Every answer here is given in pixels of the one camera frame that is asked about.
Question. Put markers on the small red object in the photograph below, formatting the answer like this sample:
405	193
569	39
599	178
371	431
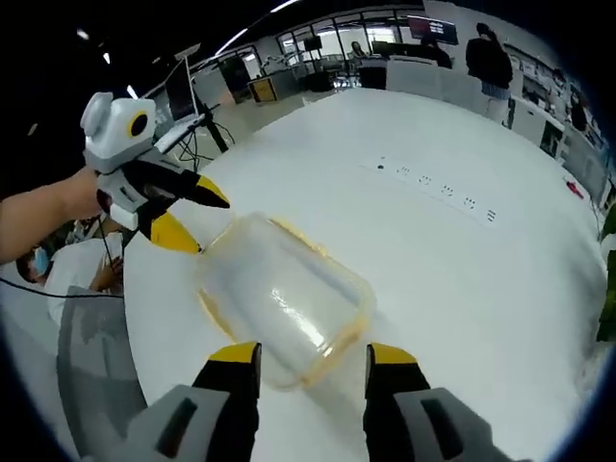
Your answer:
572	187

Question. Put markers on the dark computer monitor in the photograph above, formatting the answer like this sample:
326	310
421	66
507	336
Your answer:
180	96

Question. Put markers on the yellow and black cabinet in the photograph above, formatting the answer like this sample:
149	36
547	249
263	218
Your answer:
264	89

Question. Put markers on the grey mesh office chair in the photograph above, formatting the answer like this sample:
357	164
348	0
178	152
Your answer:
91	346

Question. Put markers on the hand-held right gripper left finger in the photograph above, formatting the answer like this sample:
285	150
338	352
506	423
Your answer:
216	414

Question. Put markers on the white side desk black legs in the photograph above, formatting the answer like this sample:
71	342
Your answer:
178	132

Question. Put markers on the long ceiling light strip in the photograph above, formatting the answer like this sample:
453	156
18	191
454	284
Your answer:
255	23

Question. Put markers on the clear container with yellow buckles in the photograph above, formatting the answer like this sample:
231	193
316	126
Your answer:
279	298

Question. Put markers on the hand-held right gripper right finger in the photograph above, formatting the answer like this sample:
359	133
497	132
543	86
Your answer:
399	423

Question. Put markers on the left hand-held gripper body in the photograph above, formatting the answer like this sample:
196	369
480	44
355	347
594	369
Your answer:
113	130

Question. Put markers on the white power strip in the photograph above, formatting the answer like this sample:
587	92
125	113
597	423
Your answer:
433	192

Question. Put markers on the wall screen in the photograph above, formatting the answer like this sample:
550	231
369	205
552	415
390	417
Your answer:
433	29

